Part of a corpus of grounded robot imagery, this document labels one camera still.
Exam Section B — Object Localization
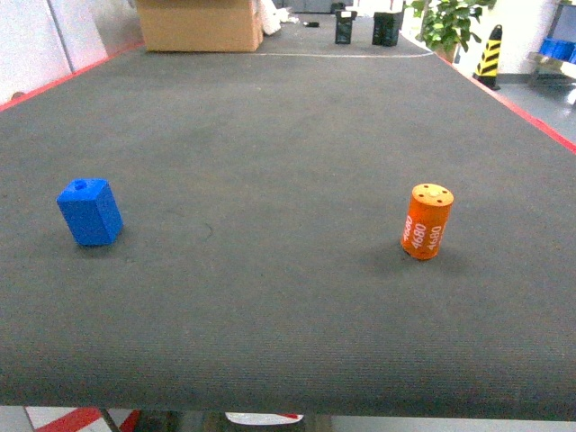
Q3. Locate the green potted plant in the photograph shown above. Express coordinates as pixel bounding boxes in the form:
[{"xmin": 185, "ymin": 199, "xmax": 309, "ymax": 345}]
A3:
[{"xmin": 406, "ymin": 0, "xmax": 497, "ymax": 63}]

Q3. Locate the large cardboard box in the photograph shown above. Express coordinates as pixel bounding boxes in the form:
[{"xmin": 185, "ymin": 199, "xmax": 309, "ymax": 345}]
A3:
[{"xmin": 136, "ymin": 0, "xmax": 264, "ymax": 52}]

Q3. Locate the right black box on table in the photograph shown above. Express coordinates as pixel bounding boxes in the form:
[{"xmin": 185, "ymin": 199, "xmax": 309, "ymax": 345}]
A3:
[{"xmin": 372, "ymin": 12, "xmax": 403, "ymax": 47}]

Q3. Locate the orange cylindrical cap 4680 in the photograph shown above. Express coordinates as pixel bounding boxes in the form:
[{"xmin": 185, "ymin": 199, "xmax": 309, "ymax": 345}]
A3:
[{"xmin": 400, "ymin": 183, "xmax": 454, "ymax": 261}]

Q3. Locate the red metal table frame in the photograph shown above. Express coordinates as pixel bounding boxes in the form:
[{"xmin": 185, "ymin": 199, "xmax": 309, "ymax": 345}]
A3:
[{"xmin": 1, "ymin": 41, "xmax": 575, "ymax": 153}]

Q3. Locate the stainless steel shelf rack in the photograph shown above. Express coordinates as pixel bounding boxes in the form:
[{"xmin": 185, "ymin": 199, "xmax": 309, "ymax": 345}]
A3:
[{"xmin": 528, "ymin": 1, "xmax": 575, "ymax": 86}]

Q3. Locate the left black box on table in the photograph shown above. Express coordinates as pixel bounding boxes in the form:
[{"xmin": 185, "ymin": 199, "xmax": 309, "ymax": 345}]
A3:
[{"xmin": 335, "ymin": 10, "xmax": 357, "ymax": 45}]

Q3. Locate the black box on table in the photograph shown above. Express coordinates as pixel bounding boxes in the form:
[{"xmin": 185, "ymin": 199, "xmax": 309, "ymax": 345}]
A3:
[
  {"xmin": 335, "ymin": 10, "xmax": 357, "ymax": 45},
  {"xmin": 372, "ymin": 12, "xmax": 403, "ymax": 47}
]

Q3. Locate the white foam packaging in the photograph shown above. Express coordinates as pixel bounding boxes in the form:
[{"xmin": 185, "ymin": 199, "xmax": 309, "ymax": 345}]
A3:
[{"xmin": 258, "ymin": 0, "xmax": 300, "ymax": 36}]

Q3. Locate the dark grey table mat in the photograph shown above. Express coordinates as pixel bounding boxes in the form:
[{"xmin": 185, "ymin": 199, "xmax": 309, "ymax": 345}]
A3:
[{"xmin": 1, "ymin": 18, "xmax": 575, "ymax": 421}]

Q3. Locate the yellow black traffic cone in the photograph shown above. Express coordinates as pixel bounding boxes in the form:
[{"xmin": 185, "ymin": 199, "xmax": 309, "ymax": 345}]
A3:
[{"xmin": 472, "ymin": 24, "xmax": 503, "ymax": 91}]

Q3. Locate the blue rectangular block part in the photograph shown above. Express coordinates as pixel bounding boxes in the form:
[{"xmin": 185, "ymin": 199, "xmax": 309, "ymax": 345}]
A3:
[{"xmin": 56, "ymin": 178, "xmax": 123, "ymax": 247}]

